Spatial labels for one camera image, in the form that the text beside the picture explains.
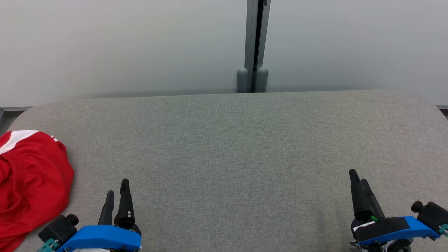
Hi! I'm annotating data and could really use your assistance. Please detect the red shorts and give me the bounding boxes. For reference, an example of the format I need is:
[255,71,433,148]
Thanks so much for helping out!
[0,130,75,252]

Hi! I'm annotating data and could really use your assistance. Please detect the grey cylindrical post foot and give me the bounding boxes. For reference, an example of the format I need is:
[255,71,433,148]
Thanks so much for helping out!
[254,67,269,93]
[237,68,249,93]

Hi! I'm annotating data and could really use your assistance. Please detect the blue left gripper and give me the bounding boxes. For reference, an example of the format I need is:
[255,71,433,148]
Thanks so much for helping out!
[56,178,142,252]

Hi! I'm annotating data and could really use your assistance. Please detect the teal left camera connector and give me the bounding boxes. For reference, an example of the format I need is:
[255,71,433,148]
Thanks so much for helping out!
[36,238,58,252]

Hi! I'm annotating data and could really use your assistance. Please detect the grey metal partition post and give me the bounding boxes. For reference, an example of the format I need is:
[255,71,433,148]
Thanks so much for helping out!
[244,0,271,93]

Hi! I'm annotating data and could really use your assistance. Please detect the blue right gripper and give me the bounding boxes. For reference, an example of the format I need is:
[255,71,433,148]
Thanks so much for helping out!
[349,169,440,252]

